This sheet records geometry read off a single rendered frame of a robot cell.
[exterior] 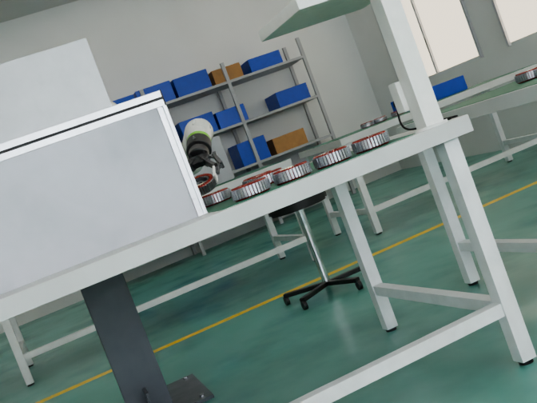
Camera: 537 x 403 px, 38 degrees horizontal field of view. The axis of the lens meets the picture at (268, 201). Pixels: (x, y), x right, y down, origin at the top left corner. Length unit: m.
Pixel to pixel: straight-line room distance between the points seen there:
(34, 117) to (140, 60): 7.46
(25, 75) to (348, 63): 8.37
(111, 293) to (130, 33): 6.66
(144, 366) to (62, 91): 1.47
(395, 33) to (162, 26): 7.63
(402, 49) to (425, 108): 0.18
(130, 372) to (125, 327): 0.19
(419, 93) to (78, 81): 0.94
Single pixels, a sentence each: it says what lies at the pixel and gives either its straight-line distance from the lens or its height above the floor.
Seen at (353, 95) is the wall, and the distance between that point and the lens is 10.29.
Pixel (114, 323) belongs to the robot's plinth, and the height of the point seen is 0.41.
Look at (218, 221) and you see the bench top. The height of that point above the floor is 0.73.
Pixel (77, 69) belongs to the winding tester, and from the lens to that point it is 2.21.
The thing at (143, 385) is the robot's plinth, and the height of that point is 0.13.
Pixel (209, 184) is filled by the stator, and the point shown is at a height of 0.82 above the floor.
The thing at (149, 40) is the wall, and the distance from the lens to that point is 9.68.
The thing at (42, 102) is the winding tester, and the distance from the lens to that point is 2.19.
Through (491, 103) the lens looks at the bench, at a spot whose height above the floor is 0.73.
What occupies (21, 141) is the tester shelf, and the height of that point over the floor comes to 1.10.
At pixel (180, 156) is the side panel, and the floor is 0.92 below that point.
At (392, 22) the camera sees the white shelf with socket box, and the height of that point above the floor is 1.06.
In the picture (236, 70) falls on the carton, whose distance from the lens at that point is 9.26.
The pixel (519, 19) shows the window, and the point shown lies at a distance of 7.69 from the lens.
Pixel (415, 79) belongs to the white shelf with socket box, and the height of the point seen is 0.89.
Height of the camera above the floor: 0.85
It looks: 3 degrees down
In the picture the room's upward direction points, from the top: 21 degrees counter-clockwise
